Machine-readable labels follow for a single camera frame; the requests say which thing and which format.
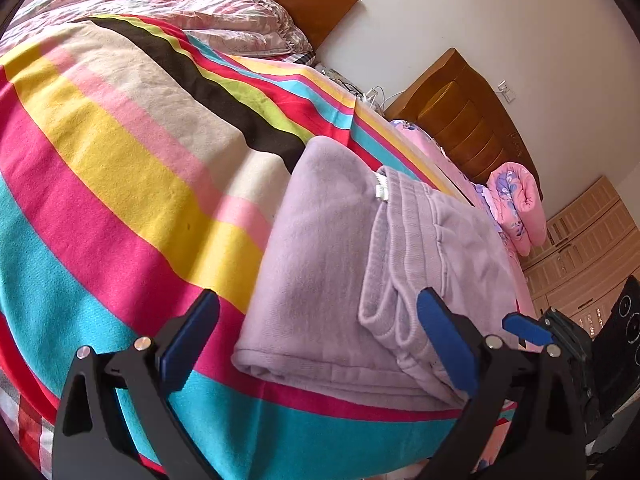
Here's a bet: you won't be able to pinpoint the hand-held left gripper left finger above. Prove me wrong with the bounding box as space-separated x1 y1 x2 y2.
52 287 223 480

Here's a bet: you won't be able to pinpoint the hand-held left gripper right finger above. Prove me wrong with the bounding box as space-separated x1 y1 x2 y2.
416 287 588 480

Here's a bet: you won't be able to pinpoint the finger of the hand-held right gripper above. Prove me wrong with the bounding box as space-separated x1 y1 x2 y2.
501 311 553 348
542 307 595 361

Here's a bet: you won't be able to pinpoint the lilac pants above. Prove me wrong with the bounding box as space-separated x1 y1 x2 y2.
232 137 526 408

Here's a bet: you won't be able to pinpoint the light wooden wardrobe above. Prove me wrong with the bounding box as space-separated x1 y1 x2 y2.
522 175 640 331

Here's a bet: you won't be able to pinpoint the pink floral padded garment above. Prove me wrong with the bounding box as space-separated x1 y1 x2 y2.
487 161 548 256

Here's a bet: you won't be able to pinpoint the red plaid bed sheet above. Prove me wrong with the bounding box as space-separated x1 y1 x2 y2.
0 375 61 480

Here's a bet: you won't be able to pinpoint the striped colourful blanket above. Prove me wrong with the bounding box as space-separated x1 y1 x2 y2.
0 12 521 480

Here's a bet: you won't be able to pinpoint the wooden nightstand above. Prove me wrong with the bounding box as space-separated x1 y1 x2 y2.
385 47 543 201

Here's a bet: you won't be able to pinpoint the pink floral quilt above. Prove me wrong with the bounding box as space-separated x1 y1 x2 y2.
10 0 316 58

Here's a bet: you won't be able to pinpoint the wooden headboard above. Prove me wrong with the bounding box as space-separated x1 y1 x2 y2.
227 0 362 53

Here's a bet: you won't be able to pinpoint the white wall socket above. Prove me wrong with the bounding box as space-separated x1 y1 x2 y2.
495 80 521 105

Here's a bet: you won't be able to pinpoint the white charger cables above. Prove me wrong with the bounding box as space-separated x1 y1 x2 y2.
315 62 401 111

